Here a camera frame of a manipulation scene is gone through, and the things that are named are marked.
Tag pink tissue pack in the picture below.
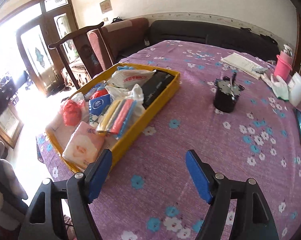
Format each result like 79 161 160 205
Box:
62 121 105 170

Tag white cloth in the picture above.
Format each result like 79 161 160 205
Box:
105 84 145 122

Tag red white plastic bag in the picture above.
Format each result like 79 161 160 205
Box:
107 69 155 89

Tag left gloved hand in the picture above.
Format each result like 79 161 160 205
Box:
0 141 28 231

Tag yellow cardboard tray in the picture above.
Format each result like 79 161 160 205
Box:
45 63 180 173

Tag black cylindrical pen holder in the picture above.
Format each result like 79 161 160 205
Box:
214 73 245 113

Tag white green work glove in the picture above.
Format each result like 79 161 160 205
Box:
261 73 289 101

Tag white plastic jar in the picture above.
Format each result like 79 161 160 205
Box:
288 72 301 107

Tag pink knitted bottle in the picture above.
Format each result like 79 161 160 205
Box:
274 44 293 81

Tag white paper notebook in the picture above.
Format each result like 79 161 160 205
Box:
221 53 269 80

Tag flat black box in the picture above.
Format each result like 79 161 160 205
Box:
141 70 174 109

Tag dark wooden chair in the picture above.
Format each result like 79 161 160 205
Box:
48 22 104 89

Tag black sofa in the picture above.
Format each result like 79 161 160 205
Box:
124 20 280 61

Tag brown leather armchair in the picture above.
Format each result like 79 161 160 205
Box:
88 17 149 70

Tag wooden glass door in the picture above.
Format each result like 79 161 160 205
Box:
0 0 79 98

